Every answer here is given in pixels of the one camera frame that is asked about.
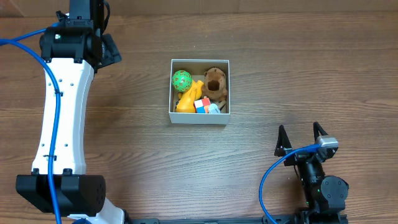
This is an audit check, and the green patterned ball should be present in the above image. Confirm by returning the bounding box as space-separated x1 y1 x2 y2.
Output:
172 70 193 92

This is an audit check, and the white round wooden-handled tool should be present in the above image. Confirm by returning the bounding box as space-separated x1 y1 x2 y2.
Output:
208 100 226 114

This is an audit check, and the brown capybara plush toy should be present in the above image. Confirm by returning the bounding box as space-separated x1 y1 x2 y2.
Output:
201 67 228 102

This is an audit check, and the yellow rubber dolphin toy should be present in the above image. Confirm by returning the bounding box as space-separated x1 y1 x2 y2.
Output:
175 80 204 113

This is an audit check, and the colourful puzzle cube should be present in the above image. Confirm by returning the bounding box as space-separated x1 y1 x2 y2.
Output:
194 98 211 113

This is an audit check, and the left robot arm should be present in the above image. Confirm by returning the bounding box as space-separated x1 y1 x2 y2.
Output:
16 0 128 223

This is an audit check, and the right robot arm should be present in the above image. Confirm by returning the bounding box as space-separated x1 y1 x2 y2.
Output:
275 122 349 223

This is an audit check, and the white cardboard box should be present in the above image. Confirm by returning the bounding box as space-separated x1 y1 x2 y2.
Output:
169 59 231 125

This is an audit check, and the right blue cable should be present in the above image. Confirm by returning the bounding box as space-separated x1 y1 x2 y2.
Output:
258 143 322 224

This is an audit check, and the blue cable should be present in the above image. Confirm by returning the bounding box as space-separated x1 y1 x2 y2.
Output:
0 21 91 224
258 143 322 224

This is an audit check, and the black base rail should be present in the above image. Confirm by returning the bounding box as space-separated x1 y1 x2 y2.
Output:
123 213 349 224

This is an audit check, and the left blue cable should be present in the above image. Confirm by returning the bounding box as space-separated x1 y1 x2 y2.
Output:
0 21 91 224

